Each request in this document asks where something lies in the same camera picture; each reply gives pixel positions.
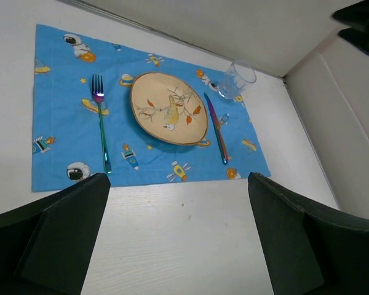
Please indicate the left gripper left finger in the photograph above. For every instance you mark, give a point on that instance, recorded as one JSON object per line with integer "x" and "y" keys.
{"x": 46, "y": 245}

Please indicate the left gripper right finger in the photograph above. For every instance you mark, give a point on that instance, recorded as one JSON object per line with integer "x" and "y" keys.
{"x": 309, "y": 248}

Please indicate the iridescent rainbow knife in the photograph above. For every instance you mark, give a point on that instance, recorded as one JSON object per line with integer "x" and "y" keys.
{"x": 216, "y": 127}

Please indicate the blue space-print placemat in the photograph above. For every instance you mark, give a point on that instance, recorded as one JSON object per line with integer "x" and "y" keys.
{"x": 66, "y": 144}

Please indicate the iridescent rainbow fork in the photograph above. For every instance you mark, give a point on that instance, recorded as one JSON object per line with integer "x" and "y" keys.
{"x": 98, "y": 96}

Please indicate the beige bird-pattern plate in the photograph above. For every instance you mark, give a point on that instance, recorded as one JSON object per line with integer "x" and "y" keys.
{"x": 168, "y": 109}

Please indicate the clear drinking glass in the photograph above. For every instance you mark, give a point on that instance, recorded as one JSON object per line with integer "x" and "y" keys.
{"x": 236, "y": 79}

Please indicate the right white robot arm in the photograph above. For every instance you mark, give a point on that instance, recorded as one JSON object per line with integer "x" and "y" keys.
{"x": 356, "y": 18}

